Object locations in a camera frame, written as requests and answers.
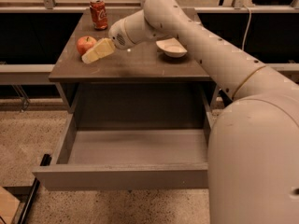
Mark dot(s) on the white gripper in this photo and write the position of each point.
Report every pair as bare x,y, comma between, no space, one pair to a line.
118,34

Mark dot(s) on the red apple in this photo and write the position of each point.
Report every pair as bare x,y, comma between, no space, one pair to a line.
84,43

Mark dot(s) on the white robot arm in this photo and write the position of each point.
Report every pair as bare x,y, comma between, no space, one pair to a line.
253,147

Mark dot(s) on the grey cabinet with top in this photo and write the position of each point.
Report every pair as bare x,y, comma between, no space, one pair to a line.
144,63

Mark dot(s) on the open grey top drawer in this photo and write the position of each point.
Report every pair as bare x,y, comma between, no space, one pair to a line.
131,137

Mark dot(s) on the red cola can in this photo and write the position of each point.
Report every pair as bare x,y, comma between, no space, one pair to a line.
98,13

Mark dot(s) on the white bowl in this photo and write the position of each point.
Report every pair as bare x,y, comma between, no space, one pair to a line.
171,47

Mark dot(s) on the black floor rail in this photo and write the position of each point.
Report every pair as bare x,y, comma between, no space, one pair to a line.
32,193

